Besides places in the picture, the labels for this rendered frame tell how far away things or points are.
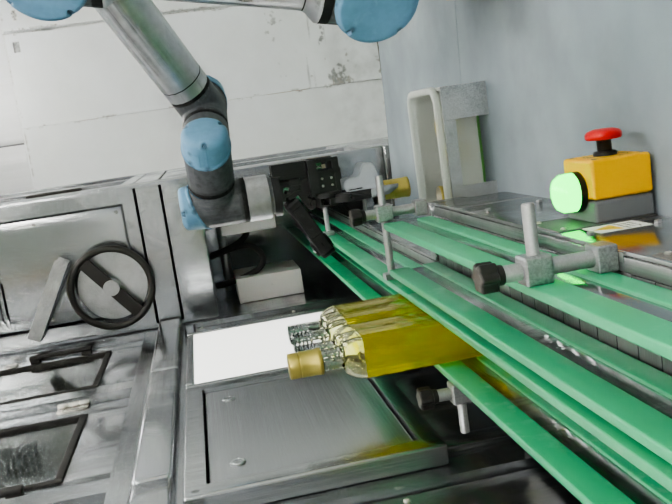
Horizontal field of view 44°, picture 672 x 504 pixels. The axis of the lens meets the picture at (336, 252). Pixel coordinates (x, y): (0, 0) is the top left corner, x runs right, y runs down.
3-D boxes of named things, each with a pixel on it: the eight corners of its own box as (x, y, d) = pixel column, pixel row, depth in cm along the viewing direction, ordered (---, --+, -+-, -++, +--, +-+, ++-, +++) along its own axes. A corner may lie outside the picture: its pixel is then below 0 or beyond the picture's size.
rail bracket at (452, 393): (516, 415, 110) (419, 435, 108) (511, 365, 109) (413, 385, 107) (528, 425, 106) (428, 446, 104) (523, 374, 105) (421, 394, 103)
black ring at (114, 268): (162, 318, 213) (78, 333, 210) (147, 236, 210) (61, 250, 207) (162, 322, 208) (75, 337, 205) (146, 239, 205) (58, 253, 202)
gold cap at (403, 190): (403, 175, 145) (379, 179, 145) (409, 176, 142) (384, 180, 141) (406, 195, 146) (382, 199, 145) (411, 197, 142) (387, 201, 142)
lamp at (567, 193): (571, 209, 95) (547, 213, 95) (567, 170, 94) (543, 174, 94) (590, 212, 91) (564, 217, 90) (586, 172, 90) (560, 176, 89)
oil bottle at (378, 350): (489, 343, 115) (339, 372, 112) (484, 303, 114) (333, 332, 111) (504, 353, 110) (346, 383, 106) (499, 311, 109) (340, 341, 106)
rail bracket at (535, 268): (606, 265, 78) (470, 290, 76) (599, 188, 77) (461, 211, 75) (628, 272, 74) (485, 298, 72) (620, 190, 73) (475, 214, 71)
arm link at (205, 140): (176, 104, 132) (186, 157, 140) (178, 149, 124) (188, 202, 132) (226, 99, 133) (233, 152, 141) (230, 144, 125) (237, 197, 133)
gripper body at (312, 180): (341, 155, 137) (269, 166, 136) (349, 206, 139) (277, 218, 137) (333, 155, 145) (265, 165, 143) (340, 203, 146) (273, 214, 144)
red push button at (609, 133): (580, 161, 94) (577, 131, 94) (613, 155, 95) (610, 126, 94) (597, 162, 90) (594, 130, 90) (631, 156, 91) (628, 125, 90)
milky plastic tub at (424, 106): (464, 206, 156) (420, 213, 155) (450, 86, 153) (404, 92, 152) (498, 214, 139) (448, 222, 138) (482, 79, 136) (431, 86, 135)
